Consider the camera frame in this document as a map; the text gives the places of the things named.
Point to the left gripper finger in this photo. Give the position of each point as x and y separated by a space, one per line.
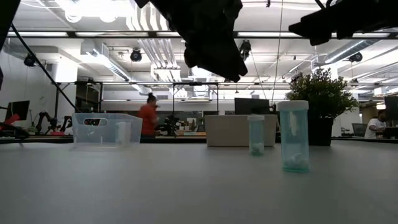
217 56

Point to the small teal pill bottle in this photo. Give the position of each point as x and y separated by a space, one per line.
256 133

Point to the large teal pill bottle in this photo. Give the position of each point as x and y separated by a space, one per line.
294 140

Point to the white opaque pill bottle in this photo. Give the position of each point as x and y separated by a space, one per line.
123 135

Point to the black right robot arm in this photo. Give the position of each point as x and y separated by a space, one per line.
357 18

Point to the black background robot arm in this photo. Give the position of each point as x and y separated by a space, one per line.
66 123
46 119

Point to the clear plastic bin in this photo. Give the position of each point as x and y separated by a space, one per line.
93 137

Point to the black computer monitor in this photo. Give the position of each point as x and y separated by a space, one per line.
391 107
18 109
252 107

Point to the black ceiling spotlight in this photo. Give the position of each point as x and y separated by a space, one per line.
30 60
355 57
136 55

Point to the person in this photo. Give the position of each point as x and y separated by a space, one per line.
374 126
148 118

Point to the green potted plant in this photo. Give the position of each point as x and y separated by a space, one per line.
320 93

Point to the black overhead crossbar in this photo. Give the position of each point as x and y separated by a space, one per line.
93 34

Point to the black hanging camera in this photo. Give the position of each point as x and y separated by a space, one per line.
246 49

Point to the black metal frame stand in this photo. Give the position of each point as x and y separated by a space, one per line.
196 83

